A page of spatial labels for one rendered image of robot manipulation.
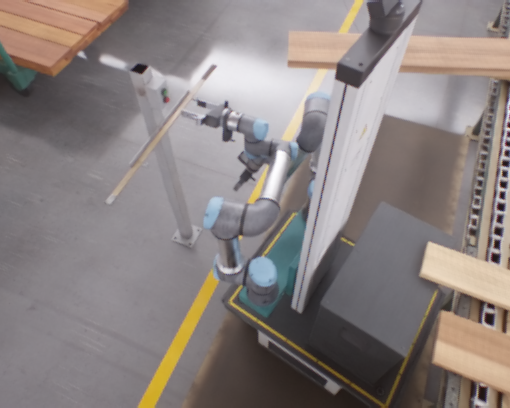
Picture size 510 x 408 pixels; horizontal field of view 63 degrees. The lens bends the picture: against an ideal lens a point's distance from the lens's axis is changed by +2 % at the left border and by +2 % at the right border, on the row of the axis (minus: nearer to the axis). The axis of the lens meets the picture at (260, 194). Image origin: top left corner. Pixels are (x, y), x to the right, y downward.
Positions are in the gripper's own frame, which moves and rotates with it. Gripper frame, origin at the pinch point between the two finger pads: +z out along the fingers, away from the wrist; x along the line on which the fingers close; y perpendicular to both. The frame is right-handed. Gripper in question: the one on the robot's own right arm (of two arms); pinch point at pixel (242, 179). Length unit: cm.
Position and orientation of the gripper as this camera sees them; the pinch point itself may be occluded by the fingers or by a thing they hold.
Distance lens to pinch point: 222.2
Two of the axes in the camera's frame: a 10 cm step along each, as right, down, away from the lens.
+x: 4.4, -6.5, 6.2
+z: -4.2, 4.7, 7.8
